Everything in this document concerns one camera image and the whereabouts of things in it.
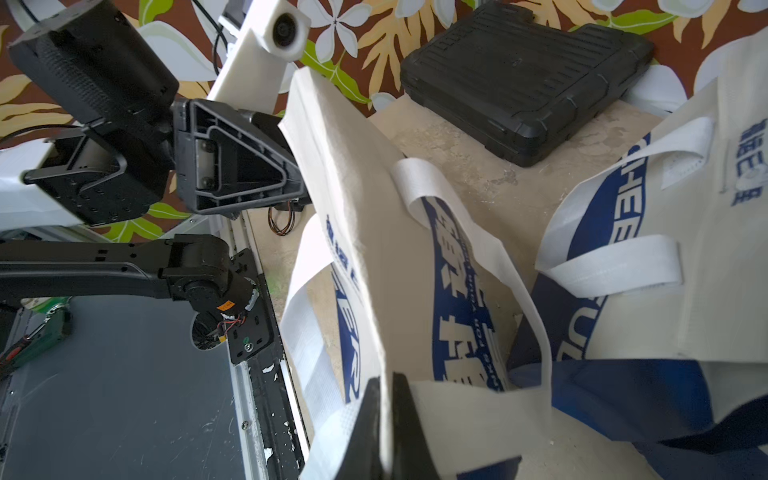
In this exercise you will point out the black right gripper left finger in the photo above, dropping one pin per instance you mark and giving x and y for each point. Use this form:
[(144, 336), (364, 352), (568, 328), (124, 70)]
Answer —
[(361, 460)]

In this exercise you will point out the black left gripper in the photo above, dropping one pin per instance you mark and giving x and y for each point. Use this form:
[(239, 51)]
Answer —
[(230, 160)]

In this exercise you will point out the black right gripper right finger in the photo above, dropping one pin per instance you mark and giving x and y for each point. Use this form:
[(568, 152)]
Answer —
[(412, 458)]

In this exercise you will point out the narrow takeout bag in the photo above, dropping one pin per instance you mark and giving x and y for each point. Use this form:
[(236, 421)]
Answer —
[(652, 286)]

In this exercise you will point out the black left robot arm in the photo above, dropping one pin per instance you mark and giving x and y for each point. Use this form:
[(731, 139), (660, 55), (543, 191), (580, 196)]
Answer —
[(131, 131)]

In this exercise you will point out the black plastic tool case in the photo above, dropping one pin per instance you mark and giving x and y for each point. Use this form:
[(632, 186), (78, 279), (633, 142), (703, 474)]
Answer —
[(519, 88)]

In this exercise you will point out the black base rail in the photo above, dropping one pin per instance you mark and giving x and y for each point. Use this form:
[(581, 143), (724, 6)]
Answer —
[(269, 421)]

